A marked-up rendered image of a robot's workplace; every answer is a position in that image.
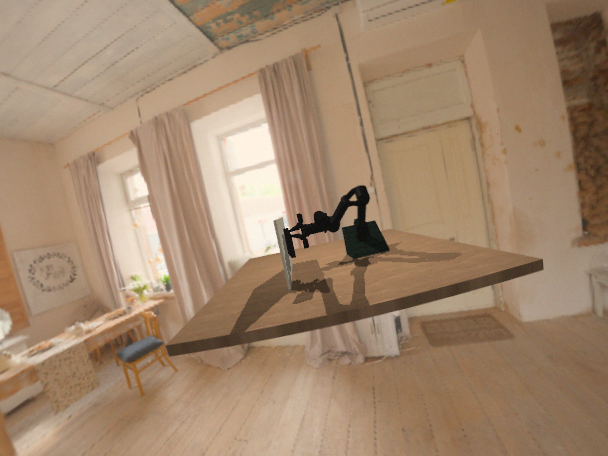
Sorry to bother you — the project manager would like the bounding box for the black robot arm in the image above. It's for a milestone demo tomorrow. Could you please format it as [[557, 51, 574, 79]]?
[[314, 185, 370, 241]]

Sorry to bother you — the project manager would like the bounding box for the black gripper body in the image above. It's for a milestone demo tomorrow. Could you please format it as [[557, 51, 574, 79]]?
[[297, 213, 316, 249]]

